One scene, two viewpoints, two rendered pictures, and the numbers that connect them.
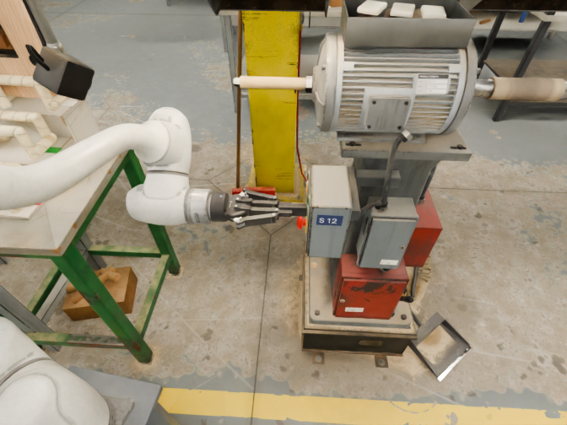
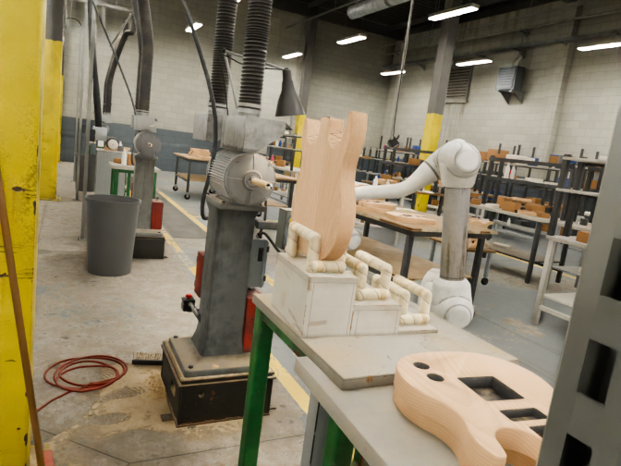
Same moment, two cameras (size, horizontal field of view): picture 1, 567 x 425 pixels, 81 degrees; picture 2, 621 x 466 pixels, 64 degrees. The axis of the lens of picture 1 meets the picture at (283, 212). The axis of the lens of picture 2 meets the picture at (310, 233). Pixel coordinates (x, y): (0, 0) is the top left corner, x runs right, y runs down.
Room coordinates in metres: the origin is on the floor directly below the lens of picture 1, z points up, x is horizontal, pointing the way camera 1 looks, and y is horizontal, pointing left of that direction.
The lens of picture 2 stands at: (1.81, 2.07, 1.44)
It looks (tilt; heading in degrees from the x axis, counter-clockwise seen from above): 10 degrees down; 240
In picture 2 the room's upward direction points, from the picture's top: 8 degrees clockwise
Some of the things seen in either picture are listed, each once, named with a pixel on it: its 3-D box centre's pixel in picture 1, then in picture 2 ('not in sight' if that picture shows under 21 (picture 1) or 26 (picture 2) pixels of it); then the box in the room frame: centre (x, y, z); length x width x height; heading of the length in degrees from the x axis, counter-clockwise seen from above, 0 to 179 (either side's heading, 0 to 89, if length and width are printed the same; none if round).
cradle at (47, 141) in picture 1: (43, 144); not in sight; (0.91, 0.78, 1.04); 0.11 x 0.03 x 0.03; 174
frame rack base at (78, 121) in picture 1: (48, 124); (310, 291); (1.07, 0.85, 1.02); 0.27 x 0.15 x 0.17; 84
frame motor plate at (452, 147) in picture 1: (398, 131); (233, 202); (0.88, -0.35, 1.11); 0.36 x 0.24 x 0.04; 87
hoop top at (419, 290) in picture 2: not in sight; (411, 287); (0.72, 0.90, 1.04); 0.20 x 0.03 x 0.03; 83
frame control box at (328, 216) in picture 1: (349, 213); (284, 231); (0.65, -0.19, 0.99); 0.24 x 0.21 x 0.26; 87
